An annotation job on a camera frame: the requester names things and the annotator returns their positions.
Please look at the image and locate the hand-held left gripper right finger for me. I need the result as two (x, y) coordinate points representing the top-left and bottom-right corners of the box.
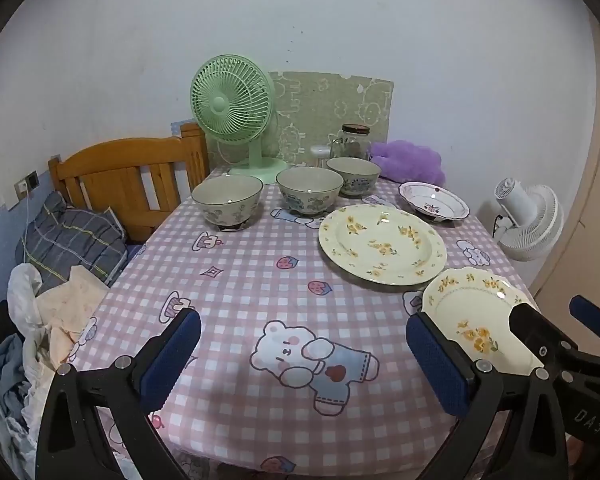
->
(405, 310), (571, 480)

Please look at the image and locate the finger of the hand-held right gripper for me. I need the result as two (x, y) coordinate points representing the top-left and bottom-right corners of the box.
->
(509, 301), (579, 377)
(569, 294), (600, 362)

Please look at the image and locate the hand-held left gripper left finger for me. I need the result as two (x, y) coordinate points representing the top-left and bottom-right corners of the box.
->
(35, 307), (202, 480)

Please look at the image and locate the small yellow floral plate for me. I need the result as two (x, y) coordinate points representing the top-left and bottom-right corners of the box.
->
(422, 267), (546, 376)

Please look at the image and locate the large yellow floral plate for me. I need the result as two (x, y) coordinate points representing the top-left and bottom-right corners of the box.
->
(318, 204), (448, 287)

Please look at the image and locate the bowl with grey floral print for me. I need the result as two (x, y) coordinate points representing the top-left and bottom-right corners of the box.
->
(276, 166), (344, 217)
(191, 175), (264, 228)

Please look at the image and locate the white plate with red pattern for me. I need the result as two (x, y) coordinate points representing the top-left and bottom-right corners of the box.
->
(398, 181), (470, 222)

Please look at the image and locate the bowl with blue print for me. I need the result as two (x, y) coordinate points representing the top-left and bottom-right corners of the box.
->
(326, 157), (381, 197)

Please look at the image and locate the beige door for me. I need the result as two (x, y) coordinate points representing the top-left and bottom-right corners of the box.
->
(534, 10), (600, 311)

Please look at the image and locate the cream cloth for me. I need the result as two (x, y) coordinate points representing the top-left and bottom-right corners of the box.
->
(35, 267), (111, 367)

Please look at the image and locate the white clip fan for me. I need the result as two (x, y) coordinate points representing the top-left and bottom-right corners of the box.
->
(492, 176), (565, 262)

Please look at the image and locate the pink checked tablecloth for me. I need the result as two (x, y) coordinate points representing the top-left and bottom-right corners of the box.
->
(67, 165), (541, 480)

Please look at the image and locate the blue plaid pillow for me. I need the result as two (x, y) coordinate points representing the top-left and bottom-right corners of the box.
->
(17, 191), (130, 288)

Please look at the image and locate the white cloth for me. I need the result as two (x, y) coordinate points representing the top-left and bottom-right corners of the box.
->
(7, 262), (56, 376)

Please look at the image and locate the purple plush toy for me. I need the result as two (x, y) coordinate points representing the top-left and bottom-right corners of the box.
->
(369, 140), (447, 186)

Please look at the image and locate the wooden bed headboard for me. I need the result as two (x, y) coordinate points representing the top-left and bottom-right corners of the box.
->
(48, 122), (211, 243)

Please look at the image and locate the glass jar with dark lid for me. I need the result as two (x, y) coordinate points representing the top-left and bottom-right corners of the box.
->
(330, 124), (372, 162)

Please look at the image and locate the green desk fan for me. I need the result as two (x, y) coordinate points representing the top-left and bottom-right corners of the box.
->
(190, 55), (290, 186)

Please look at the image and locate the black fan cable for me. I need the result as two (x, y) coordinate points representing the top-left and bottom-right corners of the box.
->
(491, 214), (512, 243)

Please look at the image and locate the thin white cable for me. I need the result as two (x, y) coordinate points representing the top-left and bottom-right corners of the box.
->
(22, 192), (32, 263)

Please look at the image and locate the wall socket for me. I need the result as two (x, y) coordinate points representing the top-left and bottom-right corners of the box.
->
(14, 170), (40, 198)

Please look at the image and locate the green printed wall mat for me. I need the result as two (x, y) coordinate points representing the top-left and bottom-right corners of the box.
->
(207, 71), (396, 168)

